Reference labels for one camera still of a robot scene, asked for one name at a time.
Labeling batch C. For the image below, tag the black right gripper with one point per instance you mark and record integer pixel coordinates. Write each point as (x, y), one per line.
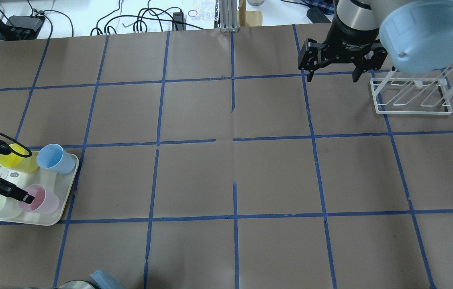
(350, 39)

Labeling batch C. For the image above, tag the pink plastic cup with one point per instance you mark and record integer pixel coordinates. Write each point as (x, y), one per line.
(46, 202)

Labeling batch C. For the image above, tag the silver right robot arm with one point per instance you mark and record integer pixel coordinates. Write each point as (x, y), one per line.
(416, 35)

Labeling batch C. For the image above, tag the yellow plastic cup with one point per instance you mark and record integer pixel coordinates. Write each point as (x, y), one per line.
(19, 163)

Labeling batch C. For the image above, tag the light blue cup near rabbit logo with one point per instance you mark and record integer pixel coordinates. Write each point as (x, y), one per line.
(55, 158)

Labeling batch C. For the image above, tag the blue cup on side table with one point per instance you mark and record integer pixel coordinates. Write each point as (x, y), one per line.
(103, 280)

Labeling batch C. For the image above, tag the wooden mug tree stand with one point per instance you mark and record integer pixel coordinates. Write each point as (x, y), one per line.
(248, 18)

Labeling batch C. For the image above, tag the white wire cup rack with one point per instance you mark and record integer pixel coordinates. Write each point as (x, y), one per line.
(400, 93)

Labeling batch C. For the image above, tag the aluminium frame post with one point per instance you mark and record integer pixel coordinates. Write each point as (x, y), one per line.
(227, 16)

